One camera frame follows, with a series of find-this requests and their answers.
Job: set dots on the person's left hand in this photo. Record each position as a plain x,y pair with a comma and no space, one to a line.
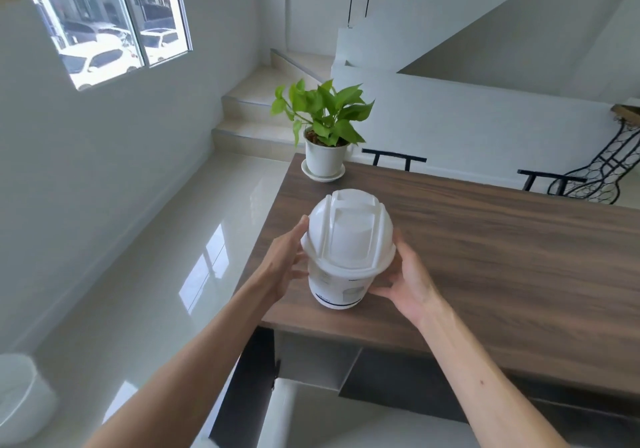
275,272

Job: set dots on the green leafy plant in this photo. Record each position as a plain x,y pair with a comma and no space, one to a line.
325,110

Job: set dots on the window with white frame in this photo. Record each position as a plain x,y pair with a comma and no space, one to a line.
105,17

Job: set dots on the white waste bin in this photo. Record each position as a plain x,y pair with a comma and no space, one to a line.
22,397

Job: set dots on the tiled staircase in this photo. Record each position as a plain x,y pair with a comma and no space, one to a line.
265,107

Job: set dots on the white plastic lidded container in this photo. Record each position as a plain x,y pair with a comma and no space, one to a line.
347,242

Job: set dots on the person's right thumb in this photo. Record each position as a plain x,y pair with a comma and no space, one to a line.
382,291

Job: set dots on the person's right forearm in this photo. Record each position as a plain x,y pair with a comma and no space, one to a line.
475,377

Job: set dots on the black table leg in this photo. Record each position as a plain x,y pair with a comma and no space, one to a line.
247,387

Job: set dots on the person's left thumb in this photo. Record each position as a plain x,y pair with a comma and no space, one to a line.
297,272

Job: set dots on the white plant pot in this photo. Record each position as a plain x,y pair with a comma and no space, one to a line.
324,158

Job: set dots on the person's left forearm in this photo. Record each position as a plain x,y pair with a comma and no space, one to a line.
200,357

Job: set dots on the black chair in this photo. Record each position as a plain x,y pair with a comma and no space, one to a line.
395,156
550,176

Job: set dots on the person's right hand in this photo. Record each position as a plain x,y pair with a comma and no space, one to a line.
412,290

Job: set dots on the white pot saucer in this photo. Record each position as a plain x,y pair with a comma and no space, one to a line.
322,177

